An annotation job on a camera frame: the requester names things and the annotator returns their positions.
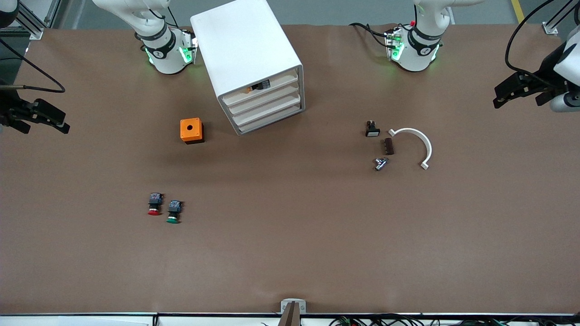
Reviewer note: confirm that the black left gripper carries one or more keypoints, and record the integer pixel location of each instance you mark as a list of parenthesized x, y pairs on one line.
[(543, 75)]

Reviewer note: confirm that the green push button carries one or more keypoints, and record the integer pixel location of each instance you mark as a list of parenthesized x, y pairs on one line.
[(173, 212)]

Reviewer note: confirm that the white curved bracket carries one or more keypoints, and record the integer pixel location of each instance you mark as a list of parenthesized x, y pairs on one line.
[(423, 142)]

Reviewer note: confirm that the black white square switch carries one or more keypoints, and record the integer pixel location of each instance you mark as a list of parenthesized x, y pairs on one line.
[(372, 130)]

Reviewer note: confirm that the brown terminal block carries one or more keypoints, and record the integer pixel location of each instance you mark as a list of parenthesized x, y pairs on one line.
[(389, 146)]

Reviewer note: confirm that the black switch part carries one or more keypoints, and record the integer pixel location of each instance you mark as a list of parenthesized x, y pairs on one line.
[(261, 85)]

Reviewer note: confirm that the aluminium frame profile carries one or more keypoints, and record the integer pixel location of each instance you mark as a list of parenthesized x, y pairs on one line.
[(34, 22), (550, 28)]

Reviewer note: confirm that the small metal fitting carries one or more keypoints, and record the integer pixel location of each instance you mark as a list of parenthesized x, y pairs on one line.
[(380, 164)]

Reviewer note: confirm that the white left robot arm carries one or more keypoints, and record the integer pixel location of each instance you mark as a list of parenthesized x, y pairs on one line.
[(419, 54)]

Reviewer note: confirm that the white drawer cabinet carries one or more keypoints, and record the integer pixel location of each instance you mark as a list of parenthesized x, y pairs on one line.
[(247, 45)]

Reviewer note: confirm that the white plastic drawer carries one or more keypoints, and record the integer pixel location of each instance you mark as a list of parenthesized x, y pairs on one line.
[(276, 95), (276, 106), (276, 115), (276, 85)]

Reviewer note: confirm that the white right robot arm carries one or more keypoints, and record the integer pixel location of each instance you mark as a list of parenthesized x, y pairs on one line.
[(165, 54)]

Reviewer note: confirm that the orange button enclosure box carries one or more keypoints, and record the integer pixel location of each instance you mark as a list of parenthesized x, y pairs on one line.
[(191, 130)]

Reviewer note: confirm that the brown paper table cover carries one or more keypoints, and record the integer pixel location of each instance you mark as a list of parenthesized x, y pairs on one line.
[(290, 235)]

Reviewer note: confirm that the red push button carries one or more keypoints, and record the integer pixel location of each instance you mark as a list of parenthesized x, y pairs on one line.
[(155, 204)]

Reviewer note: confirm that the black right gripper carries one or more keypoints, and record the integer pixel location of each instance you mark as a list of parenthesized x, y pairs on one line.
[(9, 107)]

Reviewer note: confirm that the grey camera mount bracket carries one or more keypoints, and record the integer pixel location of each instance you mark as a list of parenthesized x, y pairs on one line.
[(293, 308)]

